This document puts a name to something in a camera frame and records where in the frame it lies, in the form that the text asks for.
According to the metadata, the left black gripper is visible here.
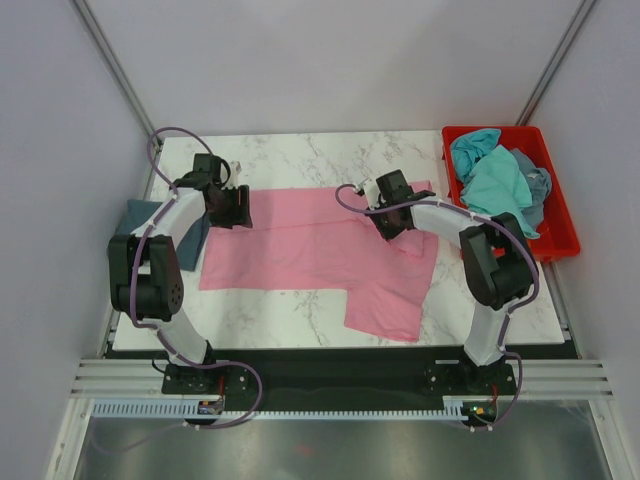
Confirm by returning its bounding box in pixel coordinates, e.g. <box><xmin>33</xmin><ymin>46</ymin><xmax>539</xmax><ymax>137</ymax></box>
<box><xmin>208</xmin><ymin>186</ymin><xmax>253</xmax><ymax>231</ymax></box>

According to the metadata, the pink t shirt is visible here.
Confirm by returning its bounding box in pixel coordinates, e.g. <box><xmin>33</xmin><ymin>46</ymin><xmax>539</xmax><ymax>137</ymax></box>
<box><xmin>199</xmin><ymin>188</ymin><xmax>438</xmax><ymax>342</ymax></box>

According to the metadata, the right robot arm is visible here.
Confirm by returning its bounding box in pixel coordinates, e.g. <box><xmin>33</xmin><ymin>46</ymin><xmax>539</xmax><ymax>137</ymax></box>
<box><xmin>362</xmin><ymin>170</ymin><xmax>540</xmax><ymax>394</ymax></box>

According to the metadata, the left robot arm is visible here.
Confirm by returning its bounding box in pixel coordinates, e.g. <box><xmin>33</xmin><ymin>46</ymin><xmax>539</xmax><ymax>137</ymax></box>
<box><xmin>108</xmin><ymin>154</ymin><xmax>252</xmax><ymax>393</ymax></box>

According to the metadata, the folded dark blue t shirt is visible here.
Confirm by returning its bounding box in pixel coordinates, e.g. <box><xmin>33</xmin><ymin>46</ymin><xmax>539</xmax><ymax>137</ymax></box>
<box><xmin>114</xmin><ymin>199</ymin><xmax>209</xmax><ymax>272</ymax></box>

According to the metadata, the teal t shirt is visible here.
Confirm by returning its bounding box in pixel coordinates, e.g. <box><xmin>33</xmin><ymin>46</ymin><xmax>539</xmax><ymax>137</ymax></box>
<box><xmin>450</xmin><ymin>128</ymin><xmax>540</xmax><ymax>239</ymax></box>

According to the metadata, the grey blue t shirt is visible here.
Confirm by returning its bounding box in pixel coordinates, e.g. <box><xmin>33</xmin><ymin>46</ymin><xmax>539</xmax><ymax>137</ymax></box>
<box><xmin>510</xmin><ymin>148</ymin><xmax>552</xmax><ymax>230</ymax></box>

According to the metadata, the red plastic bin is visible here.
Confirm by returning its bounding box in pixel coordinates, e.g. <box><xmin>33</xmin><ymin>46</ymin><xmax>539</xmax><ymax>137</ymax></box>
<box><xmin>442</xmin><ymin>126</ymin><xmax>580</xmax><ymax>263</ymax></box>

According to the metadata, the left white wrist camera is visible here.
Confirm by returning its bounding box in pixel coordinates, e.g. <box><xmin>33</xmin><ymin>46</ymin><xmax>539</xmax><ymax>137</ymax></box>
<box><xmin>220</xmin><ymin>159</ymin><xmax>242</xmax><ymax>190</ymax></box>

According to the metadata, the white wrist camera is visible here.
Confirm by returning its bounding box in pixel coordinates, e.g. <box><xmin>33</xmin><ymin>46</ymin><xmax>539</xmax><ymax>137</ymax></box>
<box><xmin>353</xmin><ymin>178</ymin><xmax>383</xmax><ymax>210</ymax></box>
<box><xmin>220</xmin><ymin>159</ymin><xmax>242</xmax><ymax>190</ymax></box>

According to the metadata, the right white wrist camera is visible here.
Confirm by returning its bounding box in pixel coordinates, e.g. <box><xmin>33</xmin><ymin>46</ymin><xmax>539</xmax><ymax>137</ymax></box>
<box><xmin>353</xmin><ymin>178</ymin><xmax>383</xmax><ymax>210</ymax></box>

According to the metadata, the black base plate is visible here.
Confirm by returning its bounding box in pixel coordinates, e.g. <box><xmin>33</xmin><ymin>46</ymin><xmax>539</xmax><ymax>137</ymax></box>
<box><xmin>162</xmin><ymin>347</ymin><xmax>516</xmax><ymax>412</ymax></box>

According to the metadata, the white slotted cable duct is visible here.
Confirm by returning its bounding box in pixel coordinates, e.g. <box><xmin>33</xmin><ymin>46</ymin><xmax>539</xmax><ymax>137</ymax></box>
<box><xmin>90</xmin><ymin>396</ymin><xmax>471</xmax><ymax>421</ymax></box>

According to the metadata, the left corner aluminium post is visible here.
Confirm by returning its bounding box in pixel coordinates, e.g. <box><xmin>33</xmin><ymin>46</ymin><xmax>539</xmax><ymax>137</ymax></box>
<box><xmin>70</xmin><ymin>0</ymin><xmax>155</xmax><ymax>136</ymax></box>

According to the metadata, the corner aluminium post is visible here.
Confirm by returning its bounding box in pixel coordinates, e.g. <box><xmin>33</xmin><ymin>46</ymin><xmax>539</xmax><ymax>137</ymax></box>
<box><xmin>515</xmin><ymin>0</ymin><xmax>600</xmax><ymax>126</ymax></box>
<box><xmin>70</xmin><ymin>0</ymin><xmax>155</xmax><ymax>136</ymax></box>

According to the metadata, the aluminium frame rail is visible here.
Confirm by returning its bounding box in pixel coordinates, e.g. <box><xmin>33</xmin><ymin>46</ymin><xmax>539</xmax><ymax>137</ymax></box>
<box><xmin>71</xmin><ymin>360</ymin><xmax>613</xmax><ymax>400</ymax></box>

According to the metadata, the right corner aluminium post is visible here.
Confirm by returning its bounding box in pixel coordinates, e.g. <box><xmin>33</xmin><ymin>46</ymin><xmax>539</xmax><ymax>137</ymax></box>
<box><xmin>515</xmin><ymin>0</ymin><xmax>600</xmax><ymax>126</ymax></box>

